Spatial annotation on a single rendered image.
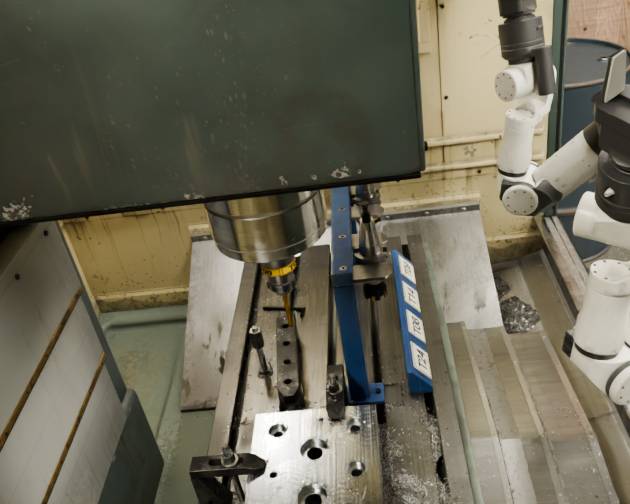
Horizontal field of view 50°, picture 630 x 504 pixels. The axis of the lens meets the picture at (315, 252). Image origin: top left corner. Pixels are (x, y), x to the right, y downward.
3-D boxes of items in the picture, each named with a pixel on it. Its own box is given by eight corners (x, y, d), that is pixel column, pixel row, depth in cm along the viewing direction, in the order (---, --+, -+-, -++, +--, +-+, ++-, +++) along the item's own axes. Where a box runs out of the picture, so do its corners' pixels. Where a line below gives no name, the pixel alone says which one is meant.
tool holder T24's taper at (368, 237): (359, 244, 131) (355, 214, 127) (382, 243, 130) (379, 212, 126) (357, 257, 127) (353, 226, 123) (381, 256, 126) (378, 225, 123)
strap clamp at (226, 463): (274, 490, 126) (259, 435, 118) (273, 506, 123) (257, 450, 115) (205, 495, 127) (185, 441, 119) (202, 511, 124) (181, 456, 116)
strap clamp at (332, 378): (349, 402, 141) (340, 347, 133) (350, 452, 130) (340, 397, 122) (333, 403, 142) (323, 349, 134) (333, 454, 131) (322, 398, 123)
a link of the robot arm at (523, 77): (522, 38, 146) (528, 91, 150) (484, 48, 142) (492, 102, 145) (563, 32, 137) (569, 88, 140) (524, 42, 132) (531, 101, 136)
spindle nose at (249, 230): (208, 218, 99) (188, 143, 93) (314, 193, 101) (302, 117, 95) (220, 277, 86) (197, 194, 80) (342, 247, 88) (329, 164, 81)
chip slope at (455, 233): (480, 272, 218) (479, 201, 204) (533, 444, 160) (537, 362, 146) (209, 300, 227) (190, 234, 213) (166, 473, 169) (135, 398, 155)
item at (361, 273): (390, 264, 127) (390, 260, 126) (392, 281, 122) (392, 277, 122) (353, 268, 127) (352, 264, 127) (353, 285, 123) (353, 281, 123)
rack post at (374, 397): (383, 385, 144) (369, 271, 128) (385, 404, 139) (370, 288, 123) (336, 389, 145) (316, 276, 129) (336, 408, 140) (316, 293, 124)
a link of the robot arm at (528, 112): (537, 54, 146) (527, 112, 154) (506, 63, 142) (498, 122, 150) (560, 63, 141) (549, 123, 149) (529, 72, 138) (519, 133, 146)
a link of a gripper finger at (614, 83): (610, 60, 78) (605, 104, 82) (630, 47, 78) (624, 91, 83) (599, 55, 79) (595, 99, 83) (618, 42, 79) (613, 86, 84)
